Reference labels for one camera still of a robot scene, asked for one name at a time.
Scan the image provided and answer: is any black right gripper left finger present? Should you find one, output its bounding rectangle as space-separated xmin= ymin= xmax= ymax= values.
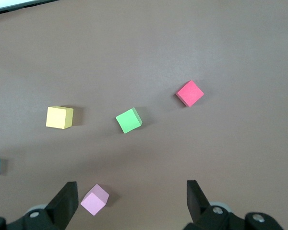
xmin=0 ymin=181 xmax=78 ymax=230

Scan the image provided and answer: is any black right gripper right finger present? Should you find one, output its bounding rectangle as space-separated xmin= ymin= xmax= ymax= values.
xmin=185 ymin=179 xmax=285 ymax=230

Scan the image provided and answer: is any yellow foam cube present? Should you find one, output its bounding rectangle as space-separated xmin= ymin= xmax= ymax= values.
xmin=45 ymin=106 xmax=74 ymax=130

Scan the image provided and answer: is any green foam cube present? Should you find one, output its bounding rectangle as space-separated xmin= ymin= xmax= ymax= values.
xmin=115 ymin=107 xmax=143 ymax=134

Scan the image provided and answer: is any pink foam cube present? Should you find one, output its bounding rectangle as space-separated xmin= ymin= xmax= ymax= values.
xmin=80 ymin=184 xmax=110 ymax=217

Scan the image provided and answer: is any red foam cube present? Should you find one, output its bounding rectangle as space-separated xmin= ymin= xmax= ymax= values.
xmin=175 ymin=80 xmax=205 ymax=108

